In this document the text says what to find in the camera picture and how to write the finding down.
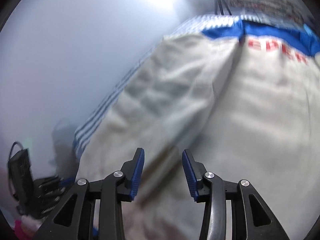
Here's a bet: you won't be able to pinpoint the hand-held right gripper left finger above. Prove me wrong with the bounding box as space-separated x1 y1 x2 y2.
32 148 145 240

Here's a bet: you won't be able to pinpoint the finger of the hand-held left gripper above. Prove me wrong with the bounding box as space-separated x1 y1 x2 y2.
32 177 75 217

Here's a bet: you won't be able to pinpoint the beige jacket with blue trim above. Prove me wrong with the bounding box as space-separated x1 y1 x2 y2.
75 20 320 240

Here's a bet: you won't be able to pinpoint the printed pillow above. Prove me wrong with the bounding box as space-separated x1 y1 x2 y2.
227 0 310 28

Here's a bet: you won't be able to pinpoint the blue white striped blanket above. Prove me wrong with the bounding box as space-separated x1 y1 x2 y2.
72 14 244 160

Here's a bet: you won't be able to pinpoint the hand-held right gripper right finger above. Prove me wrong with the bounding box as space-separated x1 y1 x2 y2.
182 149 290 240

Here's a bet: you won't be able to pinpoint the person's left forearm pink sleeve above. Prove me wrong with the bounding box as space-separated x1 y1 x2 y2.
14 215 44 239

